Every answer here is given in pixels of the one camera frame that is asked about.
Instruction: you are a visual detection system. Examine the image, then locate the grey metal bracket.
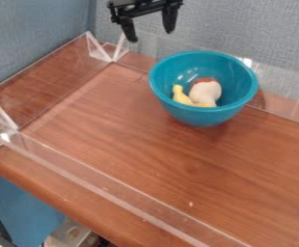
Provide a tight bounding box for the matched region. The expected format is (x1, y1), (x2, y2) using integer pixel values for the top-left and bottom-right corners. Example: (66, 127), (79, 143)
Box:
(43, 219), (98, 247)

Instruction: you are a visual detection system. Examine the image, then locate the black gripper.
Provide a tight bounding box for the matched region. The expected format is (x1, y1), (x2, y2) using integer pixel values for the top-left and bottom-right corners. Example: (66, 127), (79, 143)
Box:
(107, 0), (183, 42)

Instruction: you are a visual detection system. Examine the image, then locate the clear acrylic barrier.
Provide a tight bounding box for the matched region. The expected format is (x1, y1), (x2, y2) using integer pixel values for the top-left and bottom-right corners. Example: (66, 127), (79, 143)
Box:
(0, 34), (299, 247)

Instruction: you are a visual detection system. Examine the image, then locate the blue plastic bowl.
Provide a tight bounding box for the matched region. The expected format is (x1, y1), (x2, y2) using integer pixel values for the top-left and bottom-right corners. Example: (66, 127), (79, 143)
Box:
(148, 50), (259, 127)

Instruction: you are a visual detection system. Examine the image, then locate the white toy mushroom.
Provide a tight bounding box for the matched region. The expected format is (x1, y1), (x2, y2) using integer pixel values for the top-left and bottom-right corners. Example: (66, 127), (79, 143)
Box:
(188, 77), (222, 107)

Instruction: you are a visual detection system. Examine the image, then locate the yellow toy banana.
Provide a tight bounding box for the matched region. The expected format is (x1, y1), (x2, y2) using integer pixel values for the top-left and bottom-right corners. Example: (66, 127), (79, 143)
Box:
(172, 85), (208, 107)

